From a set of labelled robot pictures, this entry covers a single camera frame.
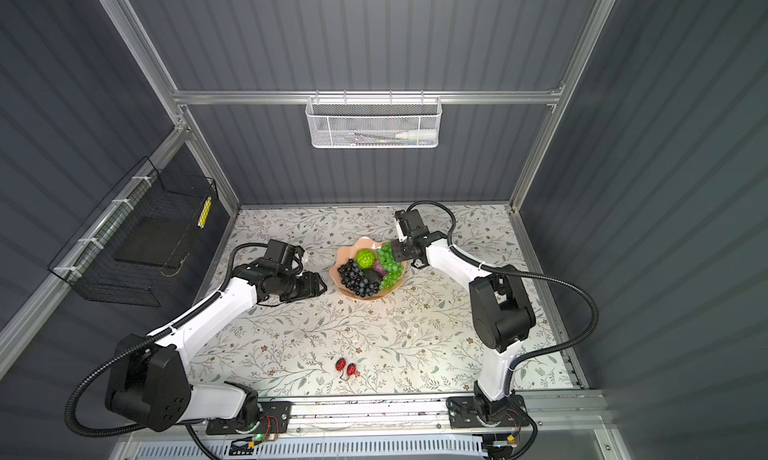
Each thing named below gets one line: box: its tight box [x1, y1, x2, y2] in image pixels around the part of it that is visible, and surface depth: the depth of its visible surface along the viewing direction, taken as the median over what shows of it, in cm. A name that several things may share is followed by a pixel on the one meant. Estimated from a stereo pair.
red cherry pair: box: [336, 357, 357, 381], surface depth 82 cm
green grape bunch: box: [376, 242, 404, 291], surface depth 95 cm
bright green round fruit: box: [356, 249, 376, 269], surface depth 98 cm
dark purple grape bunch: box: [337, 258, 381, 297], surface depth 93 cm
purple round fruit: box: [364, 268, 381, 284], surface depth 96 cm
